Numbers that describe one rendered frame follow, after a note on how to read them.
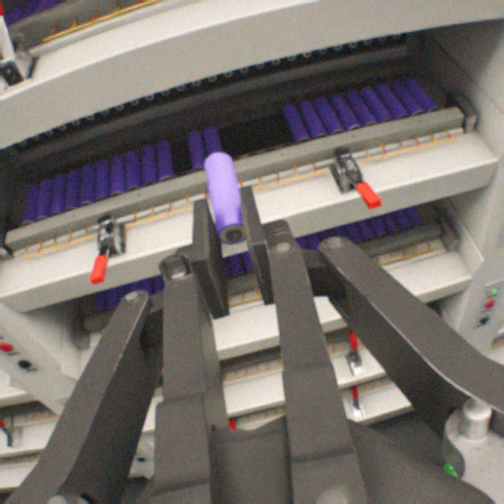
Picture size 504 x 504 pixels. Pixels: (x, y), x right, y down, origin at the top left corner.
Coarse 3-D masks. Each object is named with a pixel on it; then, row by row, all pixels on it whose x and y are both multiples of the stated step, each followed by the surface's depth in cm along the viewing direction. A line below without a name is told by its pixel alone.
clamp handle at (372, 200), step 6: (348, 168) 40; (348, 174) 40; (354, 174) 39; (354, 180) 39; (360, 180) 38; (360, 186) 37; (366, 186) 37; (360, 192) 37; (366, 192) 36; (372, 192) 36; (366, 198) 35; (372, 198) 35; (378, 198) 35; (366, 204) 36; (372, 204) 35; (378, 204) 35
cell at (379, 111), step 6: (366, 90) 47; (372, 90) 47; (366, 96) 46; (372, 96) 46; (366, 102) 46; (372, 102) 45; (378, 102) 45; (372, 108) 45; (378, 108) 45; (384, 108) 45; (372, 114) 46; (378, 114) 44; (384, 114) 44; (390, 114) 44; (378, 120) 44; (384, 120) 44
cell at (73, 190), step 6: (72, 174) 48; (78, 174) 48; (72, 180) 47; (78, 180) 48; (72, 186) 47; (78, 186) 47; (66, 192) 47; (72, 192) 46; (78, 192) 47; (66, 198) 46; (72, 198) 46; (78, 198) 46; (66, 204) 45; (72, 204) 45; (78, 204) 46
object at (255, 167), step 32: (384, 128) 42; (416, 128) 42; (448, 128) 43; (256, 160) 43; (288, 160) 42; (320, 160) 43; (128, 192) 44; (160, 192) 43; (192, 192) 43; (32, 224) 44; (64, 224) 43; (96, 224) 44; (32, 256) 44
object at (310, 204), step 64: (320, 64) 48; (448, 64) 44; (0, 192) 48; (256, 192) 44; (320, 192) 42; (384, 192) 41; (448, 192) 44; (0, 256) 45; (64, 256) 44; (128, 256) 42
